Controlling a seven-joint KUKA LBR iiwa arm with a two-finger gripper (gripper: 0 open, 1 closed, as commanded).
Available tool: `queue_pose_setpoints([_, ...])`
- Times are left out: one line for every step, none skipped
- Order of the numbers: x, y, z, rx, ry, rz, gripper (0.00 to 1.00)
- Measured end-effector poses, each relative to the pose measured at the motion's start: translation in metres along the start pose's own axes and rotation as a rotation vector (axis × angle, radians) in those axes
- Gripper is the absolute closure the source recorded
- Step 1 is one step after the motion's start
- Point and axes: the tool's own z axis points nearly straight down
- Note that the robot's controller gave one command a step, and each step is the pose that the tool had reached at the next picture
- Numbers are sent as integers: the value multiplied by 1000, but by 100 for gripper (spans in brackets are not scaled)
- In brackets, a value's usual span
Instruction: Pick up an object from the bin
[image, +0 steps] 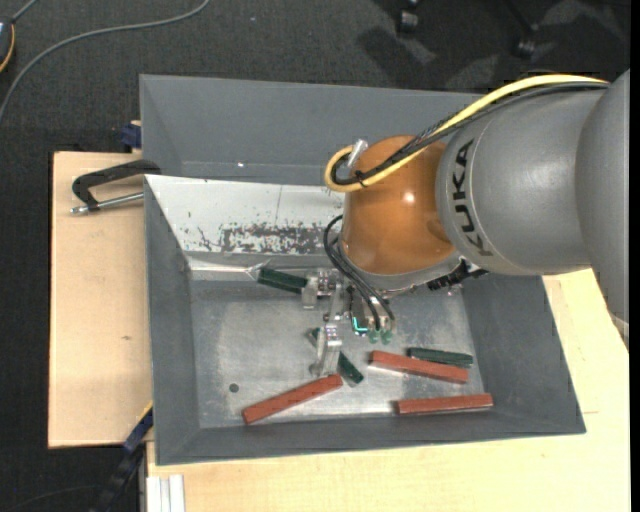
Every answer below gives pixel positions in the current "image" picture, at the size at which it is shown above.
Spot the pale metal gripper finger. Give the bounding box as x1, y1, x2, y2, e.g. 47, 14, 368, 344
301, 269, 343, 309
308, 323, 345, 376

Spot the dark green flat block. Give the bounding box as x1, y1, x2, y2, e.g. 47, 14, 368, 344
406, 346, 475, 370
256, 266, 310, 294
306, 326, 366, 388

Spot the red-brown flat block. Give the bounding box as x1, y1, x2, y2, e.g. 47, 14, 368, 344
393, 392, 495, 417
241, 373, 345, 427
367, 349, 471, 386

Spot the grey metal bin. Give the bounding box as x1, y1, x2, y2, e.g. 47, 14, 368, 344
138, 73, 587, 466

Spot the pale flat board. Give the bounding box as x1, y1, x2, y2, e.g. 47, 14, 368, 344
47, 150, 154, 449

